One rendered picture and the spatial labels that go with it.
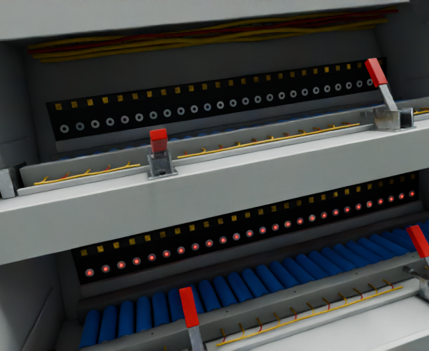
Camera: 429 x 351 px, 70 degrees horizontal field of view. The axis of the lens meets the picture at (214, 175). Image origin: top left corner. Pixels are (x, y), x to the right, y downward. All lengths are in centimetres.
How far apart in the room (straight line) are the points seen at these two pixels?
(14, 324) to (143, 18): 32
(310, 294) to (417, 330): 10
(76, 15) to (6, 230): 20
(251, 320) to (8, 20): 38
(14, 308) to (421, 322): 40
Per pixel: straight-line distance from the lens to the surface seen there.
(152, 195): 28
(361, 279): 42
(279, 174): 31
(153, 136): 23
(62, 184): 34
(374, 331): 39
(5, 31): 36
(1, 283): 35
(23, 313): 39
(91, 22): 35
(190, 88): 47
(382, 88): 42
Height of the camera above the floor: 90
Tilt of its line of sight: 6 degrees up
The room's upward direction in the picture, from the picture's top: 12 degrees counter-clockwise
